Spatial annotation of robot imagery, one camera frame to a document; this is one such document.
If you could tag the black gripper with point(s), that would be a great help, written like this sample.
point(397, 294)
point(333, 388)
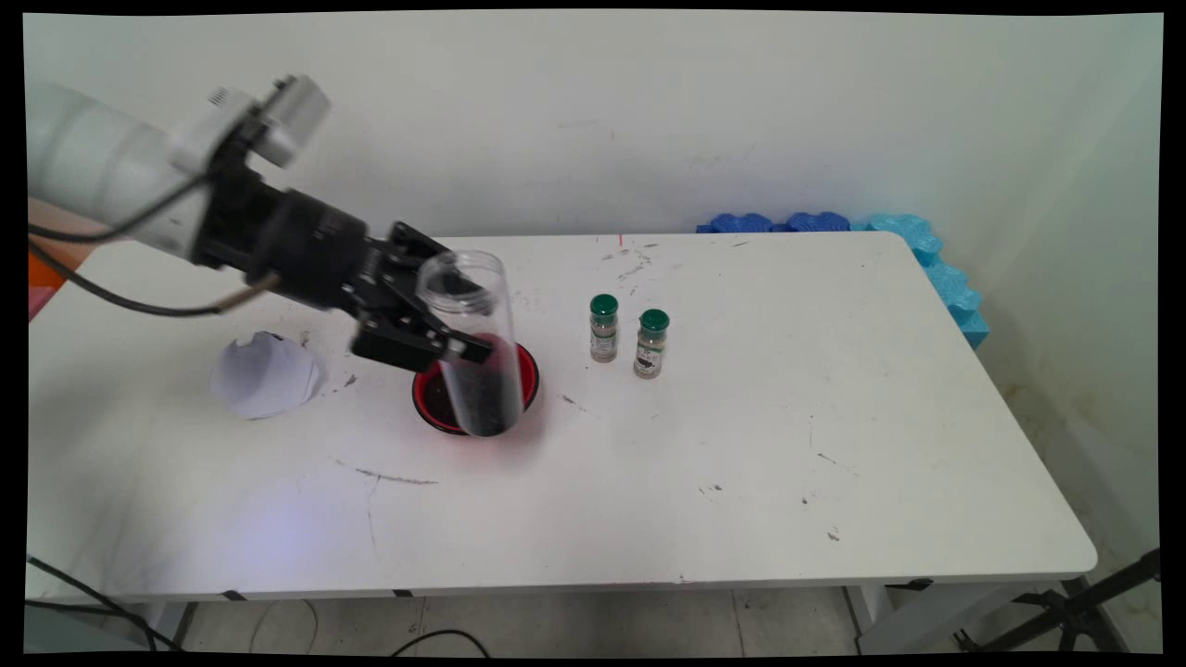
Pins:
point(306, 245)

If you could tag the clear plastic jar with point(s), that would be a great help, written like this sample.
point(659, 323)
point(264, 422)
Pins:
point(482, 315)

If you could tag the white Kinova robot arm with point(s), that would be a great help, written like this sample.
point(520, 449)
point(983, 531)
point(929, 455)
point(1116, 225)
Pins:
point(93, 167)

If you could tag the black seeds heap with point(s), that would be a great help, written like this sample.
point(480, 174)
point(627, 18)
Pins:
point(443, 406)

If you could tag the red bowl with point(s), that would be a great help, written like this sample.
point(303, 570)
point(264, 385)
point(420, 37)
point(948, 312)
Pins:
point(530, 375)

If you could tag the white paper funnel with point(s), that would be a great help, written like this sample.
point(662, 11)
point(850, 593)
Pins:
point(264, 380)

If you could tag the green-capped spice bottle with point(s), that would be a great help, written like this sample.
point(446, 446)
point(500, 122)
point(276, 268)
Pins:
point(653, 333)
point(603, 329)

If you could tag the dark blue foam mat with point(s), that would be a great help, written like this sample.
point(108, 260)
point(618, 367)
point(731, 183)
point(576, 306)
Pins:
point(817, 222)
point(737, 223)

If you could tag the orange box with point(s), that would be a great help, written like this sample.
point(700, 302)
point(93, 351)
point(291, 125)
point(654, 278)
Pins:
point(42, 269)

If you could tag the pink box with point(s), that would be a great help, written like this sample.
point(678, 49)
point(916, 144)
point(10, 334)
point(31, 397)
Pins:
point(39, 301)

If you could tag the light blue foam mat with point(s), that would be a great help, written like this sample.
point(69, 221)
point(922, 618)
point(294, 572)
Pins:
point(936, 269)

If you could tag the black tripod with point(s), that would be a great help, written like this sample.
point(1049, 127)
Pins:
point(1075, 611)

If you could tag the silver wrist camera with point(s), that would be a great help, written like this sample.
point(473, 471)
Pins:
point(296, 116)

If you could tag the white table leg frame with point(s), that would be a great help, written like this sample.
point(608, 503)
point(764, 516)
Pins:
point(927, 621)

